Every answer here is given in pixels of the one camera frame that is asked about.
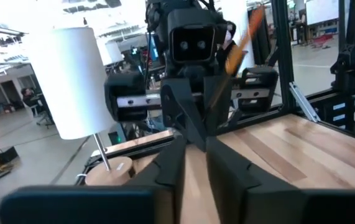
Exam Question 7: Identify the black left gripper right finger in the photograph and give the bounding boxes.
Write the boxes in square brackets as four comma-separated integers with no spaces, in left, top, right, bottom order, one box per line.
[206,136,308,224]

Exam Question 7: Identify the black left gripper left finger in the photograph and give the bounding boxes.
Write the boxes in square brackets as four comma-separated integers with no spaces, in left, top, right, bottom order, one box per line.
[126,136,187,224]

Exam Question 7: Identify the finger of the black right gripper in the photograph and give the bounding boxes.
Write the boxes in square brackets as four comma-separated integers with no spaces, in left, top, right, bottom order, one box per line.
[203,74,233,138]
[160,77,209,152]

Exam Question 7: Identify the black paintbrush tan bristles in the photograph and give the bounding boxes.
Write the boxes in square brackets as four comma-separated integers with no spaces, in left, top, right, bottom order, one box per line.
[208,5,265,110]

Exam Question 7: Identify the table lamp white shade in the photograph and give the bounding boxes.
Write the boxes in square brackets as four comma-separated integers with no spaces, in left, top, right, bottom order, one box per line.
[27,26,134,187]

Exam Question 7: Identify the silver aluminium extrusion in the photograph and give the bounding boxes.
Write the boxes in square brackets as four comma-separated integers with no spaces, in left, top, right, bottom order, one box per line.
[288,82,321,123]

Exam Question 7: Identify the black office chair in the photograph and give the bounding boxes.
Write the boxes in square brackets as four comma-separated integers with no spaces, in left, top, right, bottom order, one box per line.
[29,104,56,129]

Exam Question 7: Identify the person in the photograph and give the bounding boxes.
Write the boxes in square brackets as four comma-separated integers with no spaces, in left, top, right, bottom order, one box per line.
[21,87,46,116]

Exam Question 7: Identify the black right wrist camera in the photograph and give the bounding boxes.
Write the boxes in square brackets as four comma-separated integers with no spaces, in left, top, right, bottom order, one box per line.
[167,8,219,65]

